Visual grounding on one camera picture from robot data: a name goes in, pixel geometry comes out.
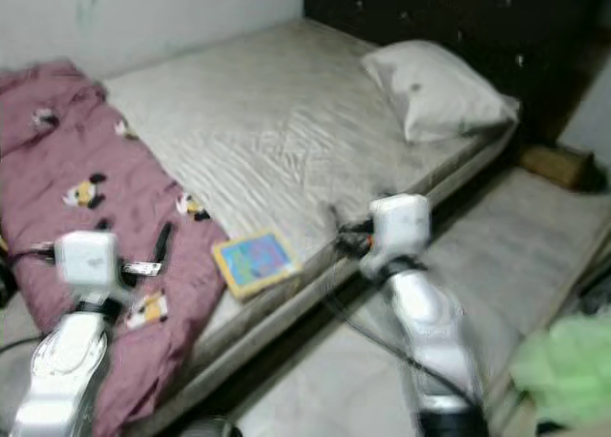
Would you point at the white pillow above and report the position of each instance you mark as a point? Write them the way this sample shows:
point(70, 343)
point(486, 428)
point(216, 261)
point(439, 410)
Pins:
point(439, 92)

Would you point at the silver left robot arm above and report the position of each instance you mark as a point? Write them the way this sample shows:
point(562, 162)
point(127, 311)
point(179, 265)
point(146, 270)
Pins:
point(67, 370)

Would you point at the blue yellow children's book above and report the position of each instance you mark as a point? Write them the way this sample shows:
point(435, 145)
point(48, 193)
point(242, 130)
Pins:
point(256, 262)

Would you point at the white quilted mattress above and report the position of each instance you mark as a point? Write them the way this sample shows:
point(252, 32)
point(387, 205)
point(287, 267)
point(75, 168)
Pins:
point(267, 132)

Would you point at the purple cartoon print blanket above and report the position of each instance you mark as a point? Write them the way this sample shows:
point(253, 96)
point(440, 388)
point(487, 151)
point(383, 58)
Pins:
point(57, 151)

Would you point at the brown wooden box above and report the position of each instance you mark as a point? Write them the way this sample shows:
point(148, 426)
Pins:
point(554, 162)

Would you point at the green cloth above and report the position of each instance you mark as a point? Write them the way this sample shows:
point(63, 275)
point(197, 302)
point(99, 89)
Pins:
point(563, 361)

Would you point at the black tufted headboard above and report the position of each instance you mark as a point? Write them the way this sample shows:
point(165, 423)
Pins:
point(468, 17)

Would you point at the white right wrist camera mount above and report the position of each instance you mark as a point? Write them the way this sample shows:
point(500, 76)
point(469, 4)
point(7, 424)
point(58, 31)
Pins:
point(401, 225)

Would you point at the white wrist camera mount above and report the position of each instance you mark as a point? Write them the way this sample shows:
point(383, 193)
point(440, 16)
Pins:
point(401, 225)
point(86, 258)

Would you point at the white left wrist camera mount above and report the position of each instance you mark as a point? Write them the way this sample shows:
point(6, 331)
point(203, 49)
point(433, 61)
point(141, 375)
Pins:
point(86, 258)

